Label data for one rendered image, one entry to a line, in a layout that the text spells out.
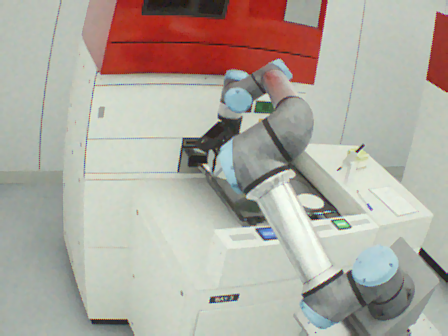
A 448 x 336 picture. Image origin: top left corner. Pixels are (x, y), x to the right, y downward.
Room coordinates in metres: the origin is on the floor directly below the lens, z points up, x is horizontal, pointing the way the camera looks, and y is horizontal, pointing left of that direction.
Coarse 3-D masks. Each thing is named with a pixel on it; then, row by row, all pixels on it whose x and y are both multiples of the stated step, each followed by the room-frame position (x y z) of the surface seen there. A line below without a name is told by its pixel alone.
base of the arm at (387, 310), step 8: (408, 280) 0.99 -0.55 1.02; (400, 288) 0.94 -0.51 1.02; (408, 288) 0.97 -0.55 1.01; (400, 296) 0.94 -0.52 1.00; (408, 296) 0.97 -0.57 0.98; (368, 304) 1.00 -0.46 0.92; (376, 304) 0.94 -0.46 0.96; (384, 304) 0.93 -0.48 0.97; (392, 304) 0.93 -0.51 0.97; (400, 304) 0.94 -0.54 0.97; (408, 304) 0.95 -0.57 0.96; (376, 312) 0.96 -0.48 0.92; (384, 312) 0.94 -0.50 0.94; (392, 312) 0.93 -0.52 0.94; (400, 312) 0.94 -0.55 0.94; (384, 320) 0.95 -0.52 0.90
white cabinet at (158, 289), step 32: (160, 256) 1.35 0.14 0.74; (128, 288) 1.65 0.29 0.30; (160, 288) 1.32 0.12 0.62; (192, 288) 1.13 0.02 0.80; (256, 288) 1.19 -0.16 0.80; (288, 288) 1.24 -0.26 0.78; (128, 320) 1.64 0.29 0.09; (160, 320) 1.30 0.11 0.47; (192, 320) 1.11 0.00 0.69; (224, 320) 1.15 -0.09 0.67; (256, 320) 1.21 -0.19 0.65; (288, 320) 1.27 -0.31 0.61
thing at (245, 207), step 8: (208, 168) 1.70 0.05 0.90; (296, 176) 1.78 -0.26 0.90; (224, 184) 1.61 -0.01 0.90; (296, 184) 1.72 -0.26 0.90; (304, 184) 1.73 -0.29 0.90; (224, 192) 1.55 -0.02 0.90; (232, 192) 1.56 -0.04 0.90; (296, 192) 1.65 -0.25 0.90; (304, 192) 1.66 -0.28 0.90; (312, 192) 1.68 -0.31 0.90; (232, 200) 1.51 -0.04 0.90; (240, 200) 1.52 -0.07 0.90; (248, 200) 1.53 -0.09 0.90; (240, 208) 1.47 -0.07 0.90; (248, 208) 1.48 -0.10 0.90; (256, 208) 1.49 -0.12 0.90; (304, 208) 1.54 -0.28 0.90; (320, 208) 1.56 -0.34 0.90; (328, 208) 1.58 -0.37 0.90
